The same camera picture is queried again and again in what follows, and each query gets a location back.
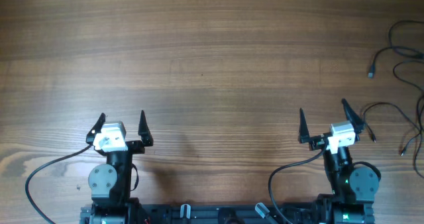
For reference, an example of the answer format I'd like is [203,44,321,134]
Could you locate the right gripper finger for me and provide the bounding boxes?
[341,98,365,141]
[298,108,310,143]

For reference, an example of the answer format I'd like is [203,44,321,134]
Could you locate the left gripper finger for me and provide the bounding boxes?
[138,110,154,146]
[85,113,106,144]

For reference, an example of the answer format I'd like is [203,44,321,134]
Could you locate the thin black micro-usb cable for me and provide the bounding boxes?
[360,101,421,157]

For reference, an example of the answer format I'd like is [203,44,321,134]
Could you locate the thick black usb cable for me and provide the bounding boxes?
[366,19,424,79]

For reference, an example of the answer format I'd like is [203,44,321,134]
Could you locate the black usb cables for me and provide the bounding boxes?
[392,58,424,179]

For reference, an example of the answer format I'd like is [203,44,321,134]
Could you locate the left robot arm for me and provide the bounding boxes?
[79,111,154,224]

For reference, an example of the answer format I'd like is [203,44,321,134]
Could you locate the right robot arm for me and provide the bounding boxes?
[286,99,381,224]

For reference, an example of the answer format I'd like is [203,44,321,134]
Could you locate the right camera cable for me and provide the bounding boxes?
[267,137,329,224]

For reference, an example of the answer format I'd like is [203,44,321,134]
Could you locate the camera cable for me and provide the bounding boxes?
[267,137,329,224]
[25,142,95,224]

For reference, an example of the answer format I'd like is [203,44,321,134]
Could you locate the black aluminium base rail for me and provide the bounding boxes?
[79,201,375,224]

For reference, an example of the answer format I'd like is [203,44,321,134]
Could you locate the left camera cable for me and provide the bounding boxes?
[25,142,95,224]

